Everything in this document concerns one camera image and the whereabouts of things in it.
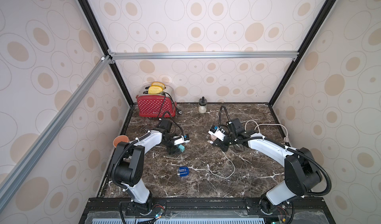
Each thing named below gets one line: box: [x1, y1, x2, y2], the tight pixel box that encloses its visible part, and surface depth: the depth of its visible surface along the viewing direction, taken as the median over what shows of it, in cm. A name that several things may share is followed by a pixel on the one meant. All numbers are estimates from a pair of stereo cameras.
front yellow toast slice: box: [147, 85, 163, 95], surface depth 105 cm
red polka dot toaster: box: [135, 85, 178, 118], surface depth 105 cm
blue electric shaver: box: [177, 166, 190, 177], surface depth 85 cm
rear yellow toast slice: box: [151, 81, 166, 90], surface depth 108 cm
